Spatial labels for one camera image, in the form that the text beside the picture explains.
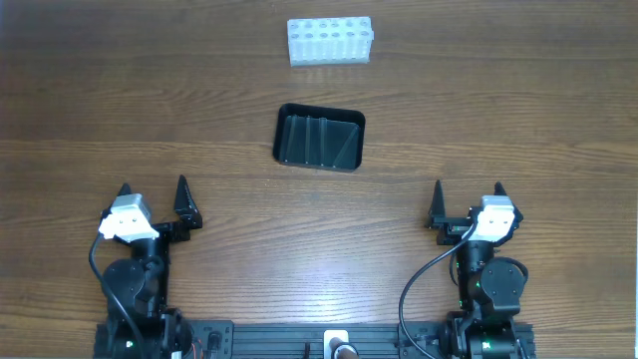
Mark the mounting rail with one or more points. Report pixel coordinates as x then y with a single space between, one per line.
279 341

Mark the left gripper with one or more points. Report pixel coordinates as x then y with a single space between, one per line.
174 232

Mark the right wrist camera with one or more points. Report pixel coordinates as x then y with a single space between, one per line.
494 219

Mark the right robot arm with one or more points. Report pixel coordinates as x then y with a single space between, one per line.
503 284

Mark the clear test tube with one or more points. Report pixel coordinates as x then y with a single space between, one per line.
307 139
346 145
291 139
323 140

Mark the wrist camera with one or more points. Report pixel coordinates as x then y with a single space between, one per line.
127 219
494 219

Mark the white test tube rack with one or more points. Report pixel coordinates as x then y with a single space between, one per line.
329 42

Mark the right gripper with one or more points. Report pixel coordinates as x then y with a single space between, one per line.
451 229

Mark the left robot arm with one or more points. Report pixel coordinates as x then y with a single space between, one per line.
124 284

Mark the black tray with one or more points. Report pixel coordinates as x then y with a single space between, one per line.
319 112

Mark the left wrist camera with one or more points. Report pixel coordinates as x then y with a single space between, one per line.
127 219

